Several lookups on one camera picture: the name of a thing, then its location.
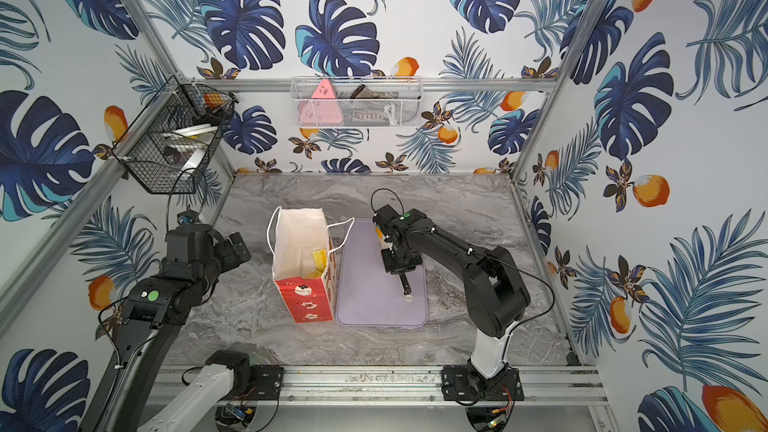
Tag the white red paper bag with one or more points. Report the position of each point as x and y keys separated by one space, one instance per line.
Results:
x=292 y=235

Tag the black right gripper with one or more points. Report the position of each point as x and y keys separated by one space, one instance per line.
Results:
x=392 y=268

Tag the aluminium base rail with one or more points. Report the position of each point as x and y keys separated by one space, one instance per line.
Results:
x=428 y=385

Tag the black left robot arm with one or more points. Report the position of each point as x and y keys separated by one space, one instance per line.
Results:
x=152 y=316

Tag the black wire basket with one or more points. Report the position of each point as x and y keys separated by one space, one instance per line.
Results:
x=175 y=105

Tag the pink triangular item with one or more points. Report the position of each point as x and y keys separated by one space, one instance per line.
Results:
x=321 y=109

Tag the purple cutting board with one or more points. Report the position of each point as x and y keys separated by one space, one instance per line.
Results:
x=368 y=296

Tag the dark items in mesh basket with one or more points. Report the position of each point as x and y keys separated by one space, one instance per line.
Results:
x=368 y=107

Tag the white mesh wall basket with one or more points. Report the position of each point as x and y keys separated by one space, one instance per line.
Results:
x=409 y=90

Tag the metal items in black basket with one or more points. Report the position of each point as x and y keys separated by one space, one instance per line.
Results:
x=186 y=148

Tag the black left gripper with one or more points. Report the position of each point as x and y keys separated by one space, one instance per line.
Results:
x=238 y=246

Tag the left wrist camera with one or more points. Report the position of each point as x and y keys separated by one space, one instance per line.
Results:
x=187 y=217

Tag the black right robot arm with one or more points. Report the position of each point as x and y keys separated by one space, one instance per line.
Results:
x=495 y=293

